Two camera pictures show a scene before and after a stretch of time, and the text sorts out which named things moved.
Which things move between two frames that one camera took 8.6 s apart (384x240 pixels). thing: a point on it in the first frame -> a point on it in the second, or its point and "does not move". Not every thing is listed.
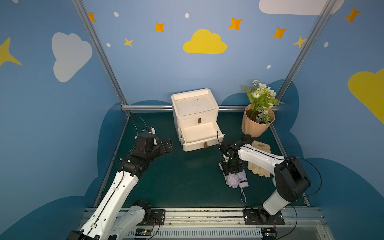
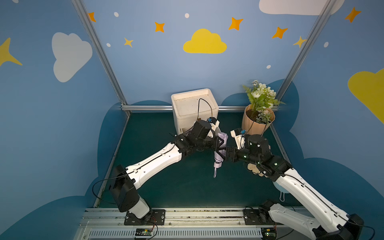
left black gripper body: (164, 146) -> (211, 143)
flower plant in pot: (259, 115) does not move
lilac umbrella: (243, 183) -> (220, 155)
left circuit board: (143, 232) does not move
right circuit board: (268, 233) does not move
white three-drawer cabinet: (195, 113) does not move
